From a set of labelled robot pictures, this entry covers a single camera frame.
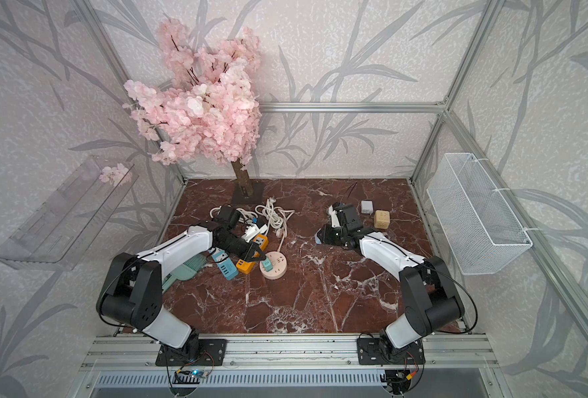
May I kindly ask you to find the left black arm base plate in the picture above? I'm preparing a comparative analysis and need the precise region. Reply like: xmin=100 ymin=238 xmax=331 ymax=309
xmin=155 ymin=338 xmax=228 ymax=367

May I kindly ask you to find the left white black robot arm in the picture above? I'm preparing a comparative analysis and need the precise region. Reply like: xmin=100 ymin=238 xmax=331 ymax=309
xmin=96 ymin=207 xmax=266 ymax=353

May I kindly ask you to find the white charger plug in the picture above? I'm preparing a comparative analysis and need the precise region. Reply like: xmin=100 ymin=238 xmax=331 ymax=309
xmin=360 ymin=200 xmax=375 ymax=215

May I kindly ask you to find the beige cube charger plug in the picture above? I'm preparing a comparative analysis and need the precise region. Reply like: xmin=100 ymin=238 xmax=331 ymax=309
xmin=374 ymin=210 xmax=391 ymax=230

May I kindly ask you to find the teal charger plug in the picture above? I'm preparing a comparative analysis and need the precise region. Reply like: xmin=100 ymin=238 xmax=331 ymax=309
xmin=260 ymin=259 xmax=273 ymax=272

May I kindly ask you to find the white wire mesh basket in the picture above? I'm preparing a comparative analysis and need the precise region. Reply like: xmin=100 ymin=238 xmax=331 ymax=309
xmin=427 ymin=153 xmax=533 ymax=275

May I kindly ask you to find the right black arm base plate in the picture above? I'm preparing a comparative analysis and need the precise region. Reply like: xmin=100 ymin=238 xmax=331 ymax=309
xmin=356 ymin=336 xmax=425 ymax=366

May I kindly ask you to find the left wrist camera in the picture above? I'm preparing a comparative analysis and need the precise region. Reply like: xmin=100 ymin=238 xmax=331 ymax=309
xmin=242 ymin=220 xmax=269 ymax=242

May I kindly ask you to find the white orange strip cable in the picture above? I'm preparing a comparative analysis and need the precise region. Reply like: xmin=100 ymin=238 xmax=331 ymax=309
xmin=253 ymin=196 xmax=297 ymax=234

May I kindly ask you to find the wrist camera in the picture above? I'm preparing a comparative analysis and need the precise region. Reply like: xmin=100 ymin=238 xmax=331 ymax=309
xmin=327 ymin=206 xmax=340 ymax=228
xmin=242 ymin=220 xmax=269 ymax=242

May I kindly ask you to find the aluminium front rail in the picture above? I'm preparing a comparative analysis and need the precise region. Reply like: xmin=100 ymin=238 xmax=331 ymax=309
xmin=80 ymin=333 xmax=499 ymax=371

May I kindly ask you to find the clear acrylic wall shelf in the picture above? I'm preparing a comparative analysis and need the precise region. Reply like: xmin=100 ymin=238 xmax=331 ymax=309
xmin=0 ymin=156 xmax=139 ymax=271

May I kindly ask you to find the round pink power socket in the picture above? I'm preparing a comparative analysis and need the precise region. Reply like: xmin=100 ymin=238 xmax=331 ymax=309
xmin=259 ymin=251 xmax=287 ymax=280

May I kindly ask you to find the white teal strip cable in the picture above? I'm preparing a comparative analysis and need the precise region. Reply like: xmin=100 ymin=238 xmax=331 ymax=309
xmin=208 ymin=206 xmax=260 ymax=225

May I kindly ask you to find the pink cherry blossom tree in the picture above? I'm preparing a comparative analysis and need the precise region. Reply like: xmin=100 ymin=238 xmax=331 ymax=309
xmin=124 ymin=18 xmax=263 ymax=204

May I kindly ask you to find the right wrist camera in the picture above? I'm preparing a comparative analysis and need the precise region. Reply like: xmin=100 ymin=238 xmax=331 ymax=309
xmin=327 ymin=206 xmax=340 ymax=228

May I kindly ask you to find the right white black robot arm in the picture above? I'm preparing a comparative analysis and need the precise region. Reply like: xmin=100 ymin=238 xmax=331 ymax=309
xmin=317 ymin=202 xmax=466 ymax=356

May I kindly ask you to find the teal power strip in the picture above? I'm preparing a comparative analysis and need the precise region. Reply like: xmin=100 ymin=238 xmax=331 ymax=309
xmin=210 ymin=248 xmax=239 ymax=280

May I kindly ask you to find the orange power strip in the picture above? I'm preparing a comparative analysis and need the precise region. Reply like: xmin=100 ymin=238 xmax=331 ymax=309
xmin=235 ymin=234 xmax=269 ymax=275

